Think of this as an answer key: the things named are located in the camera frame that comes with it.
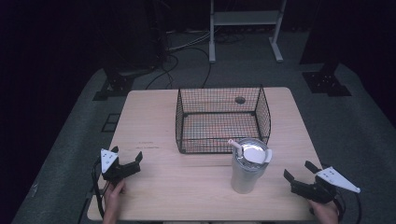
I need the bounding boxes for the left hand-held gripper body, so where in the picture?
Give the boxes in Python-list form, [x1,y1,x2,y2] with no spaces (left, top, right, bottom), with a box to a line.
[100,148,141,188]

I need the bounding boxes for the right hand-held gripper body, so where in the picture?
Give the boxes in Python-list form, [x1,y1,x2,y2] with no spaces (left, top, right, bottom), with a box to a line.
[290,166,361,204]

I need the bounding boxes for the silver tumbler with lid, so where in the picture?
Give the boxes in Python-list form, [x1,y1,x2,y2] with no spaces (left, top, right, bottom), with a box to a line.
[230,137,274,195]

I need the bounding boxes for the black wire mesh basket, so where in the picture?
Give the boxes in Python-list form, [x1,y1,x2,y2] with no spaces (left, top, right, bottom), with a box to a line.
[175,84,272,155]

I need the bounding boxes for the pale drinking straw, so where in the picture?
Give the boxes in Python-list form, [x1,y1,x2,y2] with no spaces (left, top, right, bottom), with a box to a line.
[227,138,244,158]

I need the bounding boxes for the person's right hand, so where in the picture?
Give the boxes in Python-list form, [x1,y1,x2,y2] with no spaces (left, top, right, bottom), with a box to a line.
[307,199,340,224]

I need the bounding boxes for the person's left hand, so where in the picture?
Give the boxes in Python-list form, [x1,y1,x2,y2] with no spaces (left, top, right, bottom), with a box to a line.
[104,179,127,209]

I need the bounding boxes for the white metal stand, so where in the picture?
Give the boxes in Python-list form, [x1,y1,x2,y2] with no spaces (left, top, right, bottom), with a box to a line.
[208,0,288,64]

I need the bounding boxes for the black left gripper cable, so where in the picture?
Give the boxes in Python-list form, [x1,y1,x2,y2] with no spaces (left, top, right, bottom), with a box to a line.
[91,158,106,219]

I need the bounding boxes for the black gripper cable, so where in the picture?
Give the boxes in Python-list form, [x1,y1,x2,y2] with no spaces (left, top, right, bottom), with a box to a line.
[91,158,106,219]
[333,189,364,224]

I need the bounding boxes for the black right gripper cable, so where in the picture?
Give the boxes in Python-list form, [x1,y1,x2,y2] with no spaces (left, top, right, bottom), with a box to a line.
[333,189,364,224]

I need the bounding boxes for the black stand with base plate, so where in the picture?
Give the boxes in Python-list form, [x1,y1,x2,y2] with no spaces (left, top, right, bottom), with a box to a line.
[299,0,353,98]
[92,46,157,102]

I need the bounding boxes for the black floor cable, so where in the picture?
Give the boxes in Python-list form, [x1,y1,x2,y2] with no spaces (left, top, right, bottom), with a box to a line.
[145,46,213,91]

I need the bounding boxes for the white floor cables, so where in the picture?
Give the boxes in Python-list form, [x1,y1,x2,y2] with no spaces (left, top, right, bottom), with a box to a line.
[166,28,213,53]

